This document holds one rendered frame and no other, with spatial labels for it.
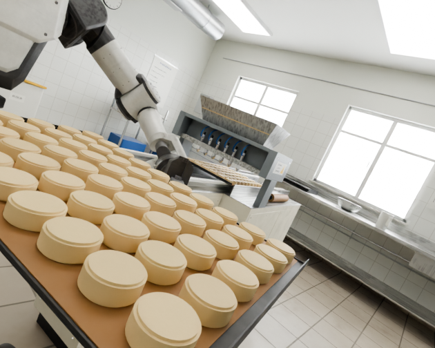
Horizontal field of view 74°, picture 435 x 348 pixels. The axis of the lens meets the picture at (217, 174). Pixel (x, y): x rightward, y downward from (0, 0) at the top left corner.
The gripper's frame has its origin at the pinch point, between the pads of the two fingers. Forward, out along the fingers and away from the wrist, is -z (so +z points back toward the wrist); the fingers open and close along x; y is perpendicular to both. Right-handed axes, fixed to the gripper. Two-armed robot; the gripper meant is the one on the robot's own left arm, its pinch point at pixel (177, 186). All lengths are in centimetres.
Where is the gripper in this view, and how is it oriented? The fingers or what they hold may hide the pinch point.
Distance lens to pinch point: 64.8
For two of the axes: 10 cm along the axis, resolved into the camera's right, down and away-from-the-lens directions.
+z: -2.4, -2.5, 9.4
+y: 8.8, 3.4, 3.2
